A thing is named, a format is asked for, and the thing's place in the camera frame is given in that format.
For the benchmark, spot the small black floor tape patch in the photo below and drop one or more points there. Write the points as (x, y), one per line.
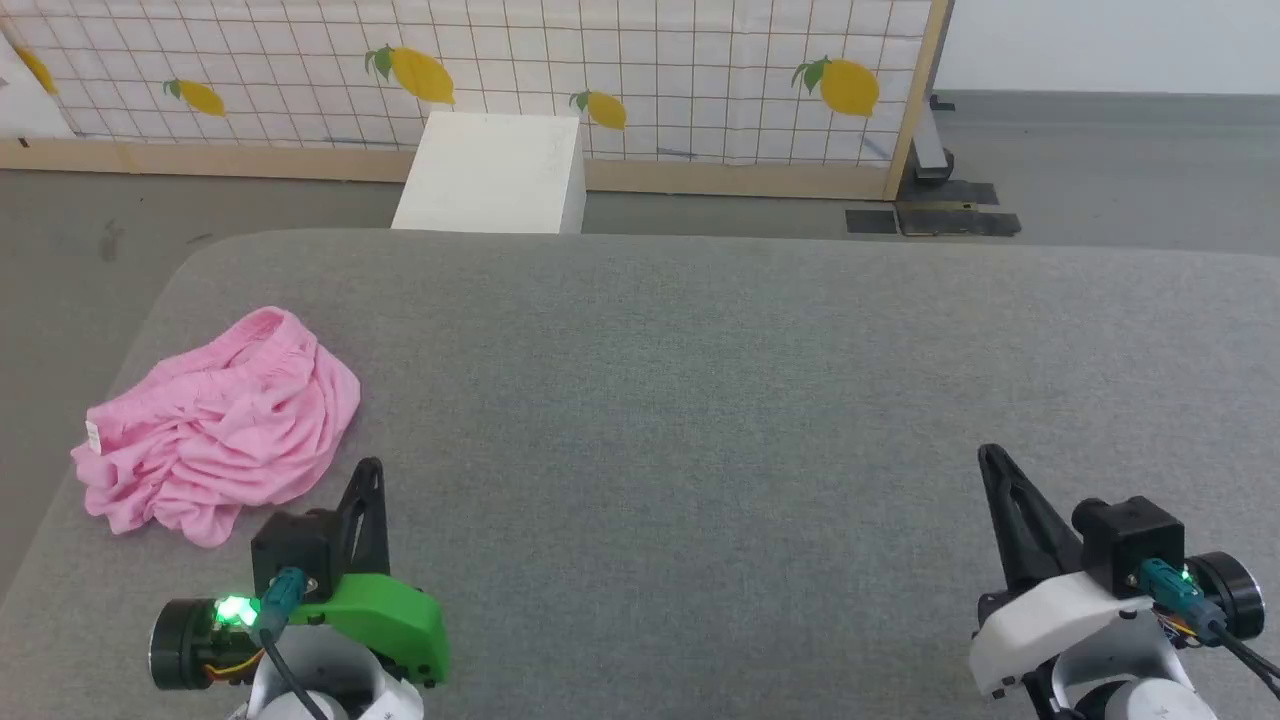
(871, 221)

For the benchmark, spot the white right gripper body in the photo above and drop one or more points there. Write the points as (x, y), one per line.
(1050, 620)

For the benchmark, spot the grey fabric sofa cushion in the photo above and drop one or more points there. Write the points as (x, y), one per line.
(700, 420)

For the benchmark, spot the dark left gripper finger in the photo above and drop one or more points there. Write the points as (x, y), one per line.
(355, 530)
(378, 530)

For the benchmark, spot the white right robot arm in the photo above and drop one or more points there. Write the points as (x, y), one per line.
(1130, 672)

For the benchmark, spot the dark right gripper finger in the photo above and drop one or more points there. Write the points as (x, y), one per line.
(1008, 530)
(1050, 540)

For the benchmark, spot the white box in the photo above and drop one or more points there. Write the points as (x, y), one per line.
(490, 175)

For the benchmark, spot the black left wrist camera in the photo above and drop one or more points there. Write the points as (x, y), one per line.
(295, 545)

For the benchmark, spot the wide black floor tape strip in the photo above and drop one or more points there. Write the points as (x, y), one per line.
(960, 222)

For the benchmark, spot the lemon-patterned grid partition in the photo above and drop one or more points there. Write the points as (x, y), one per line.
(200, 160)

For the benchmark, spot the pink cloth garment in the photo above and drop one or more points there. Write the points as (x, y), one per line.
(220, 430)

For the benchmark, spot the lemon print grid sheet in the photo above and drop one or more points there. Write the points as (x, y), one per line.
(650, 60)

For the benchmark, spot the white board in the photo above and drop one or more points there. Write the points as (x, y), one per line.
(25, 105)

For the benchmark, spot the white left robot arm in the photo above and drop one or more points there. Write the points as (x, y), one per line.
(345, 668)

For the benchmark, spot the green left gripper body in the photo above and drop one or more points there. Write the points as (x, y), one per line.
(400, 625)

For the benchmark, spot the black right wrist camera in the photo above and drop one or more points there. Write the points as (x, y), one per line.
(1130, 540)

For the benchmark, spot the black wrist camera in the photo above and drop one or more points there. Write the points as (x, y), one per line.
(295, 545)
(1130, 540)

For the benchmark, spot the narrow black floor tape strip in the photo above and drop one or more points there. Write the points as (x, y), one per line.
(955, 192)

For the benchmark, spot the grey metal partition foot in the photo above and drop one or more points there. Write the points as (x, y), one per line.
(932, 150)

